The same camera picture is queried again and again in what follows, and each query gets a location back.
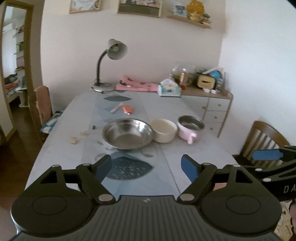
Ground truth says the white drawer cabinet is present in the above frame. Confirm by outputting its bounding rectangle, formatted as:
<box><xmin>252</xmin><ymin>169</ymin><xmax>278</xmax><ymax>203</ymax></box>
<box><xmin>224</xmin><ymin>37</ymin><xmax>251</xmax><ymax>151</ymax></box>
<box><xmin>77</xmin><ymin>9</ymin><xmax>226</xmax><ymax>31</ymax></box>
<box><xmin>182</xmin><ymin>86</ymin><xmax>233</xmax><ymax>137</ymax></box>

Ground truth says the amber bottle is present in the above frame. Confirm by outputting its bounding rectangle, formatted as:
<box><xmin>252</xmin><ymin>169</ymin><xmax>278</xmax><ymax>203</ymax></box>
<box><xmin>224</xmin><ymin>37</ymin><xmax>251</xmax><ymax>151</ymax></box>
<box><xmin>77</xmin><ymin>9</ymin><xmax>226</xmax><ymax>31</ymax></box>
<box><xmin>179</xmin><ymin>68</ymin><xmax>188</xmax><ymax>90</ymax></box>

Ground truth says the framed picture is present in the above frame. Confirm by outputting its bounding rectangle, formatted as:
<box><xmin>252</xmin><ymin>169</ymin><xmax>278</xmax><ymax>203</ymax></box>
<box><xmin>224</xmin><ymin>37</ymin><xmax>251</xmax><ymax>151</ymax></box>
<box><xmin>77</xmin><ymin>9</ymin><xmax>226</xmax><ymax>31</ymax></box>
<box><xmin>117</xmin><ymin>0</ymin><xmax>163</xmax><ymax>18</ymax></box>
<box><xmin>69</xmin><ymin>0</ymin><xmax>101</xmax><ymax>14</ymax></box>

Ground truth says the wooden chair with pink cloth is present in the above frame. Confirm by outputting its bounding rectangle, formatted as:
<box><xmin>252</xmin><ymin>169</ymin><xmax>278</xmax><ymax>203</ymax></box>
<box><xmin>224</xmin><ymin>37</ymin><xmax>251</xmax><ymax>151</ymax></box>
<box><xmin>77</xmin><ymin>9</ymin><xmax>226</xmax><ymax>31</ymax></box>
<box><xmin>28</xmin><ymin>85</ymin><xmax>64</xmax><ymax>144</ymax></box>

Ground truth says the framed picture left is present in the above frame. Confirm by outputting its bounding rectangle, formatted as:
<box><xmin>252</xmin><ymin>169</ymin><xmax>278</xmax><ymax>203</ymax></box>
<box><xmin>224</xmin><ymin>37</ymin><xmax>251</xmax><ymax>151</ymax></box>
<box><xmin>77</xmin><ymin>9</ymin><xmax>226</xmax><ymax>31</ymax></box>
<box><xmin>69</xmin><ymin>0</ymin><xmax>101</xmax><ymax>14</ymax></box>

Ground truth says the wall shelf with ornaments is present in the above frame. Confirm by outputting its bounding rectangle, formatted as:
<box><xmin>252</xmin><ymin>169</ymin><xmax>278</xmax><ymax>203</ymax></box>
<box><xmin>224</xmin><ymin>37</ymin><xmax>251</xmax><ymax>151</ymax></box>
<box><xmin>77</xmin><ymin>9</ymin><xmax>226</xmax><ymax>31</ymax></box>
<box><xmin>167</xmin><ymin>0</ymin><xmax>212</xmax><ymax>29</ymax></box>

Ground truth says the blue globe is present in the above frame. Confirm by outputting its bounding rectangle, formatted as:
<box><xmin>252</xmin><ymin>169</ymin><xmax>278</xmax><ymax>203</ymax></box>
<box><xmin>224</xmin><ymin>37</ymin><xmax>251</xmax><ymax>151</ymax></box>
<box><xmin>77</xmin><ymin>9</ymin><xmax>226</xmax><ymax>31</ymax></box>
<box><xmin>208</xmin><ymin>70</ymin><xmax>221</xmax><ymax>81</ymax></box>

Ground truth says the orange tube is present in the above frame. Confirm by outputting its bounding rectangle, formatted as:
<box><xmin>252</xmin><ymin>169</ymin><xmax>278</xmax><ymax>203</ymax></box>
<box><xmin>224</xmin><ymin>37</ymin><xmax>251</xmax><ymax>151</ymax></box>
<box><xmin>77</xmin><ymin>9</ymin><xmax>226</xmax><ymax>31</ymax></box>
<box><xmin>122</xmin><ymin>105</ymin><xmax>133</xmax><ymax>115</ymax></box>

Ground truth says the stainless steel mixing bowl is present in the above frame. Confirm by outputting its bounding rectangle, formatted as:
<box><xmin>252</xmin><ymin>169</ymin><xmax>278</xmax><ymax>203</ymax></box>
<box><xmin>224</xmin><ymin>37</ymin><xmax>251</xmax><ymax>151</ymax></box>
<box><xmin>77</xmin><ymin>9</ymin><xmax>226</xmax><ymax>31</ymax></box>
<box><xmin>102</xmin><ymin>118</ymin><xmax>153</xmax><ymax>150</ymax></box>

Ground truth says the wooden slatted chair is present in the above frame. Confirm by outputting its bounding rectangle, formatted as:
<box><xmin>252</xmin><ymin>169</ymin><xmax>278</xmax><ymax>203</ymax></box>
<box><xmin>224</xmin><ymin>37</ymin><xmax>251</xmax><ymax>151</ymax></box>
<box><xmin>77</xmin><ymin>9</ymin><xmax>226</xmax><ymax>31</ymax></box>
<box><xmin>233</xmin><ymin>120</ymin><xmax>290</xmax><ymax>168</ymax></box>

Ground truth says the glass jar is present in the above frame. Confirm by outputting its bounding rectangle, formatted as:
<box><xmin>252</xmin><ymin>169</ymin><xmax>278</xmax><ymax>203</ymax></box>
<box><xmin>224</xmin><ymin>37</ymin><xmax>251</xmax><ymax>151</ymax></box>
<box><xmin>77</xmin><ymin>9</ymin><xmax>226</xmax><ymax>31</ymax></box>
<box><xmin>169</xmin><ymin>61</ymin><xmax>197</xmax><ymax>86</ymax></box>

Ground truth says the grey desk lamp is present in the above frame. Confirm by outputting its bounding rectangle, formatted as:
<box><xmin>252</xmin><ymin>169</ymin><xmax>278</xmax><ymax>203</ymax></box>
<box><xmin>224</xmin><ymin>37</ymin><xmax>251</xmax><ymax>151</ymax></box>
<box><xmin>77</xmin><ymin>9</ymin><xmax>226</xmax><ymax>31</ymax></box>
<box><xmin>91</xmin><ymin>39</ymin><xmax>127</xmax><ymax>93</ymax></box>

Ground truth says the tissue box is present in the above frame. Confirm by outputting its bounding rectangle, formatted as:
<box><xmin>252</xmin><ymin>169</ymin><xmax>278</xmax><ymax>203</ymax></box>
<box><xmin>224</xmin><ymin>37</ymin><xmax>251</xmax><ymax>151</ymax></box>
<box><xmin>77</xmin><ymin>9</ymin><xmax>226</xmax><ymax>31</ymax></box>
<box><xmin>157</xmin><ymin>79</ymin><xmax>182</xmax><ymax>97</ymax></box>

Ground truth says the framed picture centre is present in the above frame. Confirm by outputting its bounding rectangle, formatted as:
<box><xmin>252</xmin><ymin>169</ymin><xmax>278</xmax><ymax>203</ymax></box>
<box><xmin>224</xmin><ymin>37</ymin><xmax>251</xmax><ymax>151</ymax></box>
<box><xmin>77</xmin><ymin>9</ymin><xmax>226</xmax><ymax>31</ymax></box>
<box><xmin>117</xmin><ymin>0</ymin><xmax>163</xmax><ymax>18</ymax></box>

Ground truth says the patterned table runner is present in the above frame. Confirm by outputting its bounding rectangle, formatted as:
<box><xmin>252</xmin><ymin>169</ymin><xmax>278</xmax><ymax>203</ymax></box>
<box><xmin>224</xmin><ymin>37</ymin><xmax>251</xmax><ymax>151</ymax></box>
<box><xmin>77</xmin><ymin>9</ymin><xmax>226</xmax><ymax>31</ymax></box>
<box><xmin>91</xmin><ymin>93</ymin><xmax>179</xmax><ymax>198</ymax></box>

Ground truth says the pink steel-lined handled bowl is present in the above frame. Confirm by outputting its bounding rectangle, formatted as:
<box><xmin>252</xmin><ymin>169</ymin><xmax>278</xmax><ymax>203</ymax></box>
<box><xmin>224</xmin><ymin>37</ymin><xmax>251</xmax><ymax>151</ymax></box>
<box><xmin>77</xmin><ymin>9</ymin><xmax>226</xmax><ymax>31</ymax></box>
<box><xmin>177</xmin><ymin>115</ymin><xmax>205</xmax><ymax>145</ymax></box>

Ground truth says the pink folded cloth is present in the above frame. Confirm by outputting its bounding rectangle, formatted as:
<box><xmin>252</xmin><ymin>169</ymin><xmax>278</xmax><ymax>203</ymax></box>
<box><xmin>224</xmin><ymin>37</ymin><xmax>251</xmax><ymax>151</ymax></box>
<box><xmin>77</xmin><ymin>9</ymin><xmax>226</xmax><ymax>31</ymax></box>
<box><xmin>115</xmin><ymin>75</ymin><xmax>158</xmax><ymax>92</ymax></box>

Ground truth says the white charger block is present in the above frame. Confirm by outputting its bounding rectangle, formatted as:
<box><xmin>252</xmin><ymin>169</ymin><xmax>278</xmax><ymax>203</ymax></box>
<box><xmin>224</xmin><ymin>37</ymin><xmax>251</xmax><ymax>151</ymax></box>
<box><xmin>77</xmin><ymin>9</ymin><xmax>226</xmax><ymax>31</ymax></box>
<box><xmin>203</xmin><ymin>88</ymin><xmax>217</xmax><ymax>94</ymax></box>

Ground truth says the pink white pen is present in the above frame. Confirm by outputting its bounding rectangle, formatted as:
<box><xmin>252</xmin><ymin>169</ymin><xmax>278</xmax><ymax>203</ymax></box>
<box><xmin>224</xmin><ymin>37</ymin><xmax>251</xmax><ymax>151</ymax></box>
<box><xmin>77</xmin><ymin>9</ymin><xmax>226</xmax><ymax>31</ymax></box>
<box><xmin>110</xmin><ymin>103</ymin><xmax>123</xmax><ymax>113</ymax></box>

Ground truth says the cream ceramic bowl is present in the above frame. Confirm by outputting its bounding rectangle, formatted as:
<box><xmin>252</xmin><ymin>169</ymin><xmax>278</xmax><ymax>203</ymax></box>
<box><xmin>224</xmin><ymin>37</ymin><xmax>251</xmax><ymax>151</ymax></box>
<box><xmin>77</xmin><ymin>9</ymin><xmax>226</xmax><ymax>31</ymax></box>
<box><xmin>150</xmin><ymin>118</ymin><xmax>178</xmax><ymax>144</ymax></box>

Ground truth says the yellow tissue holder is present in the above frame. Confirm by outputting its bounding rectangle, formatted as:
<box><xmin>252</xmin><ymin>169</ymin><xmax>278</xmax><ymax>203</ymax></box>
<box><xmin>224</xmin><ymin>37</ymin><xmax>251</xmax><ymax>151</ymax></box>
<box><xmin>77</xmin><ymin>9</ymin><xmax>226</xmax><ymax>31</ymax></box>
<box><xmin>197</xmin><ymin>75</ymin><xmax>216</xmax><ymax>89</ymax></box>

